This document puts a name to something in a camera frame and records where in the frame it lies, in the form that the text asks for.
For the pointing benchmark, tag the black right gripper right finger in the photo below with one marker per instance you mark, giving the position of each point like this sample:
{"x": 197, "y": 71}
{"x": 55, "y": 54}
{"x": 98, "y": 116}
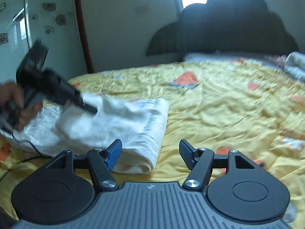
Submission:
{"x": 188, "y": 153}

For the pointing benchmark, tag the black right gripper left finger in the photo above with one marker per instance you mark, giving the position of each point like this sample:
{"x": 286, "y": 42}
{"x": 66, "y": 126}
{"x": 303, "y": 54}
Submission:
{"x": 112, "y": 153}

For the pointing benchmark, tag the white textured pants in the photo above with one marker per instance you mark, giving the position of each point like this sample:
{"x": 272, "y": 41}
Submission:
{"x": 139, "y": 124}

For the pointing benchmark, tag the white sliding wardrobe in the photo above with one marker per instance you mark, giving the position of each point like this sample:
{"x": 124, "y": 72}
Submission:
{"x": 51, "y": 21}

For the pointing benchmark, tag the yellow patterned bedspread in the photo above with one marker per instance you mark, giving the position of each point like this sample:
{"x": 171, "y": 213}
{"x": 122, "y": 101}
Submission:
{"x": 240, "y": 104}

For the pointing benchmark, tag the dark upholstered headboard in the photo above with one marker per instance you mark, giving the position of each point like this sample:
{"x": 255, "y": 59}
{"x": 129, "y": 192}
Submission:
{"x": 225, "y": 26}

